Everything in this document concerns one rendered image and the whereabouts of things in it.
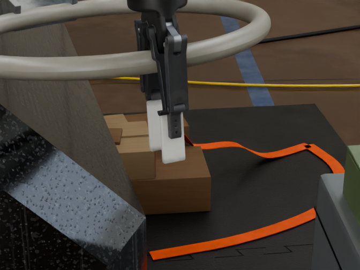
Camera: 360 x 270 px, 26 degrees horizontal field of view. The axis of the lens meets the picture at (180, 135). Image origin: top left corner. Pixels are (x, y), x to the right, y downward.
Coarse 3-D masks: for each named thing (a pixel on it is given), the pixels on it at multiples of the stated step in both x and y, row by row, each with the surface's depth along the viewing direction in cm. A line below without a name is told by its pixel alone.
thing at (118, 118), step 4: (104, 116) 299; (108, 116) 299; (112, 116) 299; (116, 116) 299; (120, 116) 299; (124, 116) 299; (108, 120) 295; (112, 120) 295; (116, 120) 295; (120, 120) 295; (124, 120) 295
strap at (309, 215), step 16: (192, 144) 274; (208, 144) 281; (224, 144) 281; (304, 144) 304; (336, 160) 291; (272, 224) 249; (288, 224) 249; (224, 240) 241; (240, 240) 241; (160, 256) 233
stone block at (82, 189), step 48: (0, 48) 153; (48, 48) 185; (0, 96) 130; (48, 96) 152; (0, 144) 125; (48, 144) 131; (96, 144) 152; (0, 192) 124; (48, 192) 129; (96, 192) 135; (0, 240) 128; (48, 240) 129; (96, 240) 132; (144, 240) 141
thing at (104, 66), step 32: (96, 0) 140; (192, 0) 136; (224, 0) 131; (0, 32) 130; (256, 32) 108; (0, 64) 100; (32, 64) 98; (64, 64) 97; (96, 64) 96; (128, 64) 97; (192, 64) 100
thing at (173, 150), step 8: (160, 120) 99; (160, 128) 99; (168, 144) 100; (176, 144) 100; (184, 144) 101; (168, 152) 100; (176, 152) 100; (184, 152) 101; (168, 160) 100; (176, 160) 101
